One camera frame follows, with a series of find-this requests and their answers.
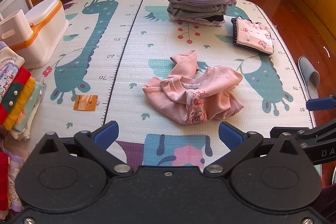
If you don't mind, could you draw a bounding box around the stack of grey purple clothes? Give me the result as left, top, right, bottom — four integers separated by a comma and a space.
167, 0, 237, 28

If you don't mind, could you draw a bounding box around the grey slipper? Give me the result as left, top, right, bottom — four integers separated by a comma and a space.
298, 56, 321, 100

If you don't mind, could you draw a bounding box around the animal print play mat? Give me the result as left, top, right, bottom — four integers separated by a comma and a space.
26, 0, 323, 174

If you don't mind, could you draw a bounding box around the translucent white plastic container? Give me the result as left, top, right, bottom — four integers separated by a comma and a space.
0, 0, 29, 20

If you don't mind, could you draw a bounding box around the pink sweatshirt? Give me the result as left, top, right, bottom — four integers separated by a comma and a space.
142, 49, 244, 125

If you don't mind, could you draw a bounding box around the folded pink floral garment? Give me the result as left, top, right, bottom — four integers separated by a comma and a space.
235, 17, 274, 54

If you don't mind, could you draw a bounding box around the white orange storage box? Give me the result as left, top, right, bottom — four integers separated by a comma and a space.
13, 0, 70, 69

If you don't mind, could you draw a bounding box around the orange card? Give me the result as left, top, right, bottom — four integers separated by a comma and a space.
73, 94, 99, 111

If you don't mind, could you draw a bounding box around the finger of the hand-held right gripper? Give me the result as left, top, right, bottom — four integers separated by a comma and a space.
307, 96, 336, 111
270, 120, 336, 140

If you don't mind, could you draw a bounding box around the folded dark striped garment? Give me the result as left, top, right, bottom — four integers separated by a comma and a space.
231, 17, 273, 56

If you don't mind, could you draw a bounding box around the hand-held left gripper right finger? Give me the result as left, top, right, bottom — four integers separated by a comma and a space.
203, 122, 302, 178

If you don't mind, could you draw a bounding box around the pile of pastel printed cloths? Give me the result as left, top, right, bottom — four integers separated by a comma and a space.
0, 132, 29, 214

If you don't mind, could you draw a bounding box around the row of colourful folded clothes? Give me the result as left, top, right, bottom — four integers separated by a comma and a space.
0, 42, 48, 140

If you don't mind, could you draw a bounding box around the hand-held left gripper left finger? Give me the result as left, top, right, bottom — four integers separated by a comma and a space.
39, 121, 134, 178

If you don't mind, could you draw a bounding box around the small white plastic bin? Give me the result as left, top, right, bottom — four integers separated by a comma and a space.
0, 10, 34, 47

